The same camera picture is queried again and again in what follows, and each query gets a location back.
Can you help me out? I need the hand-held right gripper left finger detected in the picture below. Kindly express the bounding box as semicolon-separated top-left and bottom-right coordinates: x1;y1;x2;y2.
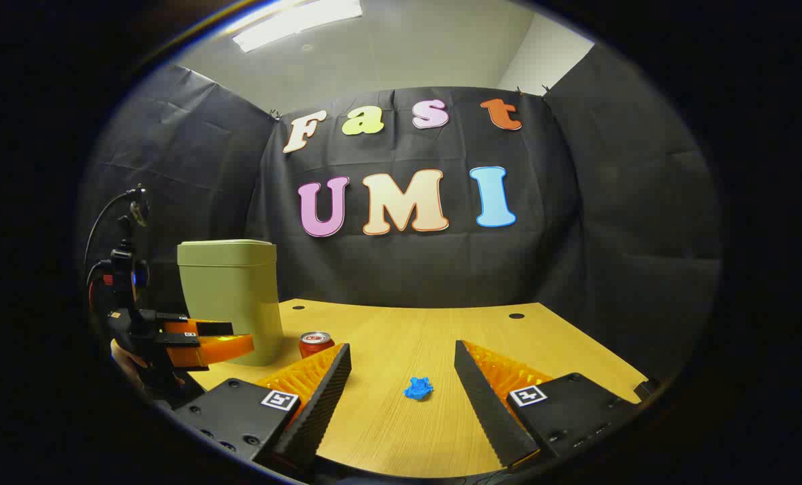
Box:
171;342;353;476

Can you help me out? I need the ceiling light panel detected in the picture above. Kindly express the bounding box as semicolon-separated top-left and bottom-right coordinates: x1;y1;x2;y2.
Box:
231;0;363;53

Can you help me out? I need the red pop can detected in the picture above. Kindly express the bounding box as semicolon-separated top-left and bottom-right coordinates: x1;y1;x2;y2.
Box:
299;331;335;359

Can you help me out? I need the green desktop garbage bin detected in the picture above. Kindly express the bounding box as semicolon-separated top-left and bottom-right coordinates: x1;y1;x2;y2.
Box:
177;239;285;367

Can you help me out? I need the black backdrop cloth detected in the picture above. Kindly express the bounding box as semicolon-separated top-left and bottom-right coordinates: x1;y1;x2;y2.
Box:
76;44;724;398

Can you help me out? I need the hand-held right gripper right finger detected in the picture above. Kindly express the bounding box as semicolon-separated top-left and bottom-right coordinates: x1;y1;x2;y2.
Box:
454;339;661;471

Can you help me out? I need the wooden desktop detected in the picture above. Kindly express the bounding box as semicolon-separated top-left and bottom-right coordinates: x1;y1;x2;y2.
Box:
187;298;648;479

